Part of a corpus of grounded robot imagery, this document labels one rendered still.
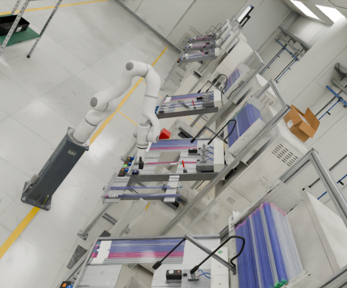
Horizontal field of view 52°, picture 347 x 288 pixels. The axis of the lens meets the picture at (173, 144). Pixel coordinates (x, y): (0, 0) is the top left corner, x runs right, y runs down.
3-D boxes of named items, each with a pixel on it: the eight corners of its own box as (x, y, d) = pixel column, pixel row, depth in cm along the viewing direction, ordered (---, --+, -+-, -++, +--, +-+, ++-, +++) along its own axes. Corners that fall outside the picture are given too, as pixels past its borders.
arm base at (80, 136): (66, 139, 264) (79, 122, 257) (68, 126, 279) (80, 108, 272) (89, 150, 273) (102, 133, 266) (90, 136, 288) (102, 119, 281)
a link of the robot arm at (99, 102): (106, 115, 267) (91, 114, 253) (100, 102, 271) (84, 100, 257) (152, 71, 245) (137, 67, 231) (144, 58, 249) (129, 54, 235)
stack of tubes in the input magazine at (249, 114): (228, 148, 262) (254, 122, 252) (227, 124, 308) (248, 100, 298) (242, 158, 264) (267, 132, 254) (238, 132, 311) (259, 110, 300)
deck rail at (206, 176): (127, 182, 279) (126, 175, 277) (128, 180, 281) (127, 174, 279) (219, 180, 270) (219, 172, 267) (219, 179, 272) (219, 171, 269)
